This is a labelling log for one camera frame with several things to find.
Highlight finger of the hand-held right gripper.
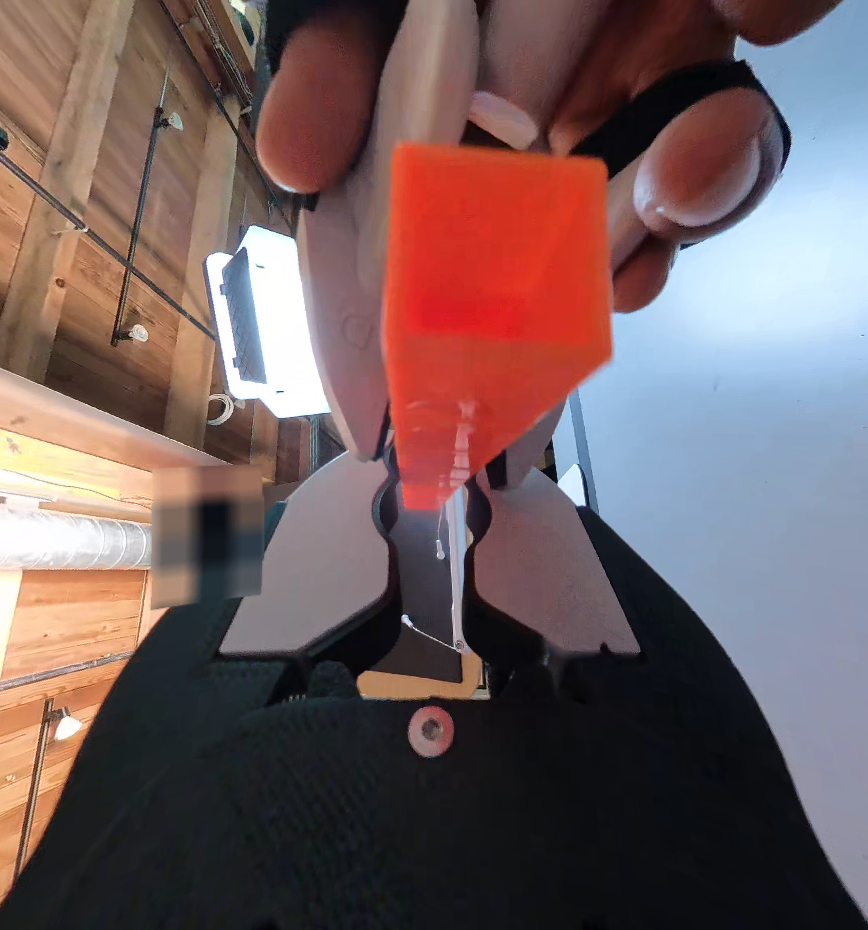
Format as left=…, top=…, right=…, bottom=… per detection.
left=296, top=144, right=400, bottom=465
left=487, top=394, right=571, bottom=494

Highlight black light stand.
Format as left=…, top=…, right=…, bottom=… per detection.
left=566, top=391, right=601, bottom=513

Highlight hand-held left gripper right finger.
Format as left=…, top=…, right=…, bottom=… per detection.
left=465, top=468, right=642, bottom=655

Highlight long orange block stick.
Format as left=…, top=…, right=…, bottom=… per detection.
left=379, top=141, right=615, bottom=510

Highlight black board with wooden rim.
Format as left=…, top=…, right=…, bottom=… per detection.
left=356, top=501, right=489, bottom=702

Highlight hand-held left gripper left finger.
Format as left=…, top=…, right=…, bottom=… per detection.
left=219, top=452, right=403, bottom=655

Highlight person's right hand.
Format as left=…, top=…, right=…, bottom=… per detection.
left=256, top=0, right=842, bottom=315

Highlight studio softbox light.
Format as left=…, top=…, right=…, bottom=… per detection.
left=203, top=225, right=333, bottom=419

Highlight silver ventilation duct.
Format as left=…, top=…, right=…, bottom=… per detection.
left=0, top=497, right=153, bottom=571

